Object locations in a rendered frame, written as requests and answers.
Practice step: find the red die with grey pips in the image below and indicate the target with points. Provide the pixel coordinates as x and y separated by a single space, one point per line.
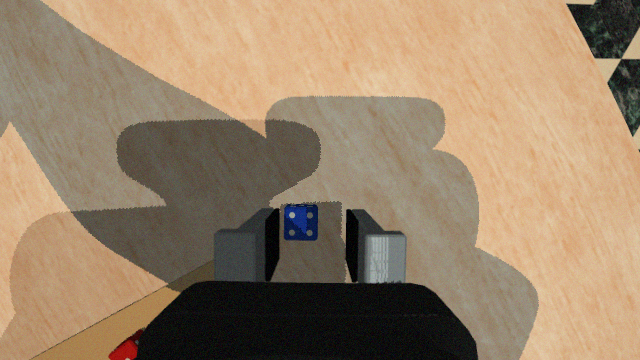
127 350

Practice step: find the tan square mat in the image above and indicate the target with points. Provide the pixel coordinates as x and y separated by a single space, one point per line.
99 340

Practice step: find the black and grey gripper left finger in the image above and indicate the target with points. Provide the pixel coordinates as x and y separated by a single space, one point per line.
249 253

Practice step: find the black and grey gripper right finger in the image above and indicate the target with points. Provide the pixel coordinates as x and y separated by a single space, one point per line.
373 255

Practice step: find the blue die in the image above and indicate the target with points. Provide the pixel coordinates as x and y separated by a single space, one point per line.
301 222

